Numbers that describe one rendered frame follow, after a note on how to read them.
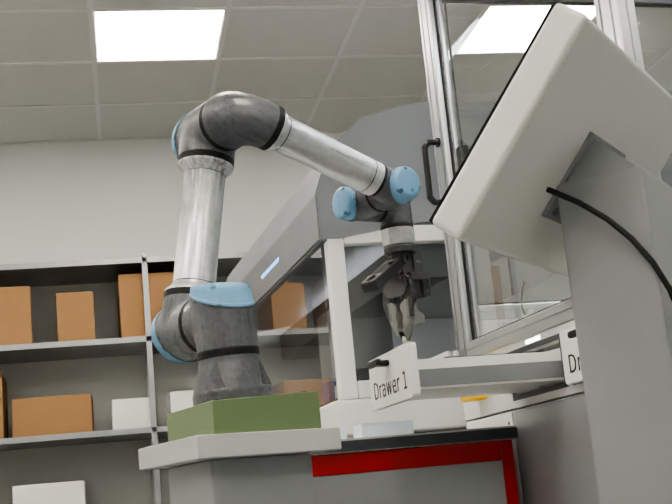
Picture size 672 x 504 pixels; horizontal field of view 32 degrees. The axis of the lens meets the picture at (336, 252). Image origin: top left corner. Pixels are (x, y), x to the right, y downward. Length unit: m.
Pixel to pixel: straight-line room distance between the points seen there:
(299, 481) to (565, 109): 0.92
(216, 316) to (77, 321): 4.15
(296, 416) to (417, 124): 1.60
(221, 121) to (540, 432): 0.97
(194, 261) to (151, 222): 4.52
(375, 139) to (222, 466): 1.63
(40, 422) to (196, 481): 4.18
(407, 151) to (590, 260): 1.97
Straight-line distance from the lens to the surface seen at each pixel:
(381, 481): 2.58
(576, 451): 2.47
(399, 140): 3.50
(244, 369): 2.14
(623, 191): 1.58
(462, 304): 3.00
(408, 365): 2.36
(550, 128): 1.51
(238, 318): 2.16
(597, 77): 1.56
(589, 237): 1.58
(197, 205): 2.36
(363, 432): 2.71
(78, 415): 6.25
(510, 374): 2.44
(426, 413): 3.35
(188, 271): 2.32
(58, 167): 6.93
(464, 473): 2.64
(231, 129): 2.34
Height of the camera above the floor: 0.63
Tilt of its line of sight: 12 degrees up
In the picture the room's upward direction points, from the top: 5 degrees counter-clockwise
